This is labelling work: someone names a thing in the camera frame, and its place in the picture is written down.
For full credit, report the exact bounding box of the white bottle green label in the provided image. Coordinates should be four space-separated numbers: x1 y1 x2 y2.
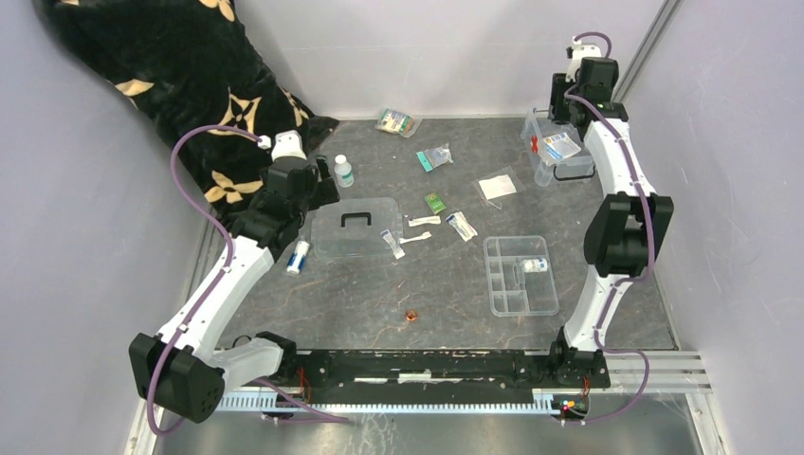
334 155 355 188

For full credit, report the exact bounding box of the white blue medicine card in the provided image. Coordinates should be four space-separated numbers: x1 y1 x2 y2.
540 132 582 164

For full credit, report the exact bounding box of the clear plastic storage box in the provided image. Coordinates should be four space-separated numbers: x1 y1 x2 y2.
521 108 596 188

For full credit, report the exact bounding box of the blue white bandage roll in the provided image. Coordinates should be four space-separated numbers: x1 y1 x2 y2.
285 240 311 276

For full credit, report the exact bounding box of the teal item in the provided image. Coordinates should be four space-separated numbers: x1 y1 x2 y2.
416 143 454 173

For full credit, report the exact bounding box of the small green packet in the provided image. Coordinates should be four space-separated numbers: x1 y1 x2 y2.
425 192 447 215

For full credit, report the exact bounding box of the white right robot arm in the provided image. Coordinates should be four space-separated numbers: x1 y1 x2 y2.
547 82 674 387

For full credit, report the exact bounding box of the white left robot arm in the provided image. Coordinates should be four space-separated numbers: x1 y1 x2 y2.
129 155 339 423

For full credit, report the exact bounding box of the colourful bandage packet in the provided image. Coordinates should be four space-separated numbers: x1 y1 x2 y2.
375 108 422 138

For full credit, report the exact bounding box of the white plaster strip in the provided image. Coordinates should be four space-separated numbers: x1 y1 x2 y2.
407 215 442 228

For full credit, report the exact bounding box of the white blue wipe sachet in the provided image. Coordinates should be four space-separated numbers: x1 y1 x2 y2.
380 229 406 260

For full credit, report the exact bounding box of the gauze pad in clear bag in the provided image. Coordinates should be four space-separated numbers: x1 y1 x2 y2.
472 166 525 209

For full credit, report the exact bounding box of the black floral plush blanket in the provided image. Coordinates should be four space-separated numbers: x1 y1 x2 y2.
35 1 338 217

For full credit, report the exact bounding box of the clear compartment organizer tray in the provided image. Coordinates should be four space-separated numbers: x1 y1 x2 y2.
483 235 559 317

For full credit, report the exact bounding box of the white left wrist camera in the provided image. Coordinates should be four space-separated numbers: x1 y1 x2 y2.
270 130 307 161

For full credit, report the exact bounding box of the clear box lid black handle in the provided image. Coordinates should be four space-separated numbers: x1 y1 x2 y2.
311 197 403 260

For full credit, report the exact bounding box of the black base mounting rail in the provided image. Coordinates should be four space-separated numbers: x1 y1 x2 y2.
256 332 612 405

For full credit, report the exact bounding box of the white slotted cable duct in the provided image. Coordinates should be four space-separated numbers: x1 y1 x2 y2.
216 387 587 418

